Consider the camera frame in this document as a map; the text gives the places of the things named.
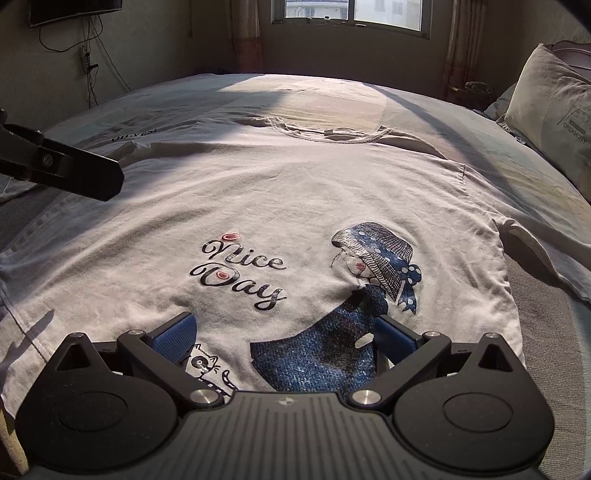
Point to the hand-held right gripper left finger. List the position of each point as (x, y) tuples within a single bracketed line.
[(178, 334)]

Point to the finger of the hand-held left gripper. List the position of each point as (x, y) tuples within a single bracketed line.
[(69, 170)]

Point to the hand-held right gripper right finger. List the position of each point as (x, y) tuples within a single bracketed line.
[(392, 339)]

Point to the white printed t-shirt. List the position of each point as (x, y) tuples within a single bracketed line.
[(277, 198)]

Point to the power strip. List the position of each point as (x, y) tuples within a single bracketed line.
[(87, 57)]

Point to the pastel patchwork bed sheet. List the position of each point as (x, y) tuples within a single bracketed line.
[(531, 184)]

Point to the pink striped curtain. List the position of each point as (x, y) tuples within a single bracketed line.
[(461, 41), (247, 37)]

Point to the wooden nightstand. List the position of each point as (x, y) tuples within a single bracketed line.
[(457, 99)]

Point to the blue-grey pillow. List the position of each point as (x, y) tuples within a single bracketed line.
[(501, 108)]

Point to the small grey bundle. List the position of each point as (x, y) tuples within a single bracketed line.
[(478, 87)]

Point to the cream pillow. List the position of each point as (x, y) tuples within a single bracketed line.
[(554, 115)]

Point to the window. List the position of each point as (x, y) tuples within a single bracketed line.
[(351, 11)]

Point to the wooden headboard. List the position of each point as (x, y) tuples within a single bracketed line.
[(570, 50)]

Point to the wall television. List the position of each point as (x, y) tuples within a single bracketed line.
[(74, 10)]

